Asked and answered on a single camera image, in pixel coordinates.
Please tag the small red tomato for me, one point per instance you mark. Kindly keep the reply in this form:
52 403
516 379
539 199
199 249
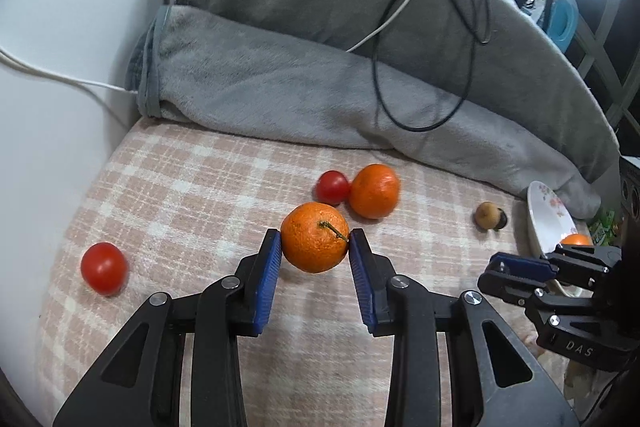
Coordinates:
331 187

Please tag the green packet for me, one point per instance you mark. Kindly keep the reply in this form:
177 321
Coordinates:
604 229

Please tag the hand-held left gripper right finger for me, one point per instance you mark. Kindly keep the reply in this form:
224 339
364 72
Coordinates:
361 282

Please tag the white floral plate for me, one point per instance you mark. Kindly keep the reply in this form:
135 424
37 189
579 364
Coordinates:
547 217

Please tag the pink checked bedsheet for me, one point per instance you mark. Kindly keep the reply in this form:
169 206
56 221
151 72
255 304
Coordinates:
200 187

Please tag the brown round fruit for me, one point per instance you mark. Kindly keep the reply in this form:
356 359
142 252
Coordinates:
486 216

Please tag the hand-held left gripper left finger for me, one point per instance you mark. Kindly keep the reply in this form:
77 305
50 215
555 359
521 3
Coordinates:
267 277

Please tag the orange mandarin with stem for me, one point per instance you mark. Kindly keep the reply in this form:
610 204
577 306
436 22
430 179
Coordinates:
312 239

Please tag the grey fleece blanket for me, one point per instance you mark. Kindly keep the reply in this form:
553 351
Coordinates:
300 82

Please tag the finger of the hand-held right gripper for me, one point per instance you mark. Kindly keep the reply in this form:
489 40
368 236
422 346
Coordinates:
520 268
585 256

